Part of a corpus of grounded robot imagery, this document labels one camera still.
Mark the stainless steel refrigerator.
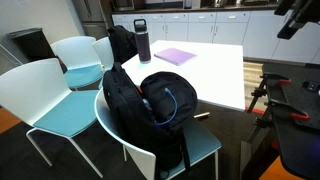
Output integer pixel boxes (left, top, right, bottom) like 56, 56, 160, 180
72, 0, 109, 39

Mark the large black backpack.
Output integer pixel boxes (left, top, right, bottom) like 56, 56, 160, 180
102, 61, 199, 174

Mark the silver table foot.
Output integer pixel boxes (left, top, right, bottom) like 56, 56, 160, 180
193, 111, 211, 119

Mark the purple notebook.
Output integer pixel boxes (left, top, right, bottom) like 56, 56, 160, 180
153, 47, 198, 67

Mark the dark purple water bottle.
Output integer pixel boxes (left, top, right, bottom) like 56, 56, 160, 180
133, 18, 152, 64

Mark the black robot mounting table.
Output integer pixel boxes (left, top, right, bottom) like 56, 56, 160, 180
261, 62, 320, 180

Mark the black trash bin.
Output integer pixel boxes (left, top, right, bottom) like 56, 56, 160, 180
6, 27, 57, 63

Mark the white chair teal seat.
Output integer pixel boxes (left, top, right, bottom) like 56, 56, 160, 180
94, 88, 223, 180
91, 36, 115, 90
0, 57, 104, 179
50, 35, 105, 91

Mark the black clamp red handle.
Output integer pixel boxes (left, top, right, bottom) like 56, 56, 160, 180
251, 72, 292, 101
248, 99, 310, 129

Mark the white kitchen cabinet row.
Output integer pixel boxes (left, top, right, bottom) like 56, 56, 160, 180
111, 9, 320, 65

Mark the small black backpack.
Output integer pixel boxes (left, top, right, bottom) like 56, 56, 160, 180
107, 24, 139, 65

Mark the microwave oven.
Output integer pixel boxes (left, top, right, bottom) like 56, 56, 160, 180
110, 0, 135, 12

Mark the black power socket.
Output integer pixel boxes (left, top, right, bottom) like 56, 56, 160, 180
301, 79, 320, 93

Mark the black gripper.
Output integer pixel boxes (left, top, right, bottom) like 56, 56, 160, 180
273, 0, 320, 40

